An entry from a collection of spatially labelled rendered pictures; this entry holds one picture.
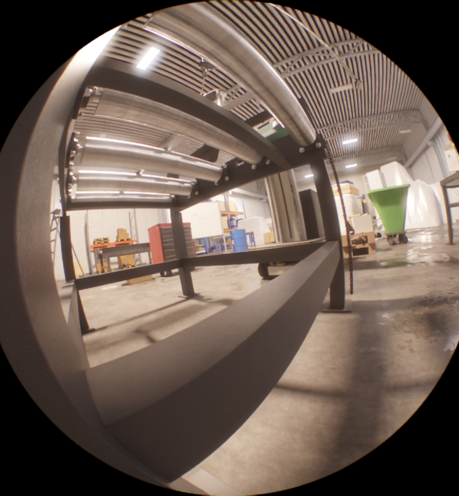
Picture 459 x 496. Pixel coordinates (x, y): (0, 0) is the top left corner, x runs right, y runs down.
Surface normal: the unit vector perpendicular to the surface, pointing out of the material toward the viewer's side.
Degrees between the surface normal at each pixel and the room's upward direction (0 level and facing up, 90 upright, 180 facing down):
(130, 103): 138
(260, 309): 0
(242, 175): 90
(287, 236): 90
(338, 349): 0
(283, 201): 90
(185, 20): 166
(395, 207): 101
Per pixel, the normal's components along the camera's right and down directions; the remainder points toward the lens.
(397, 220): -0.69, 0.31
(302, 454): -0.15, -0.99
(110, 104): 0.47, 0.85
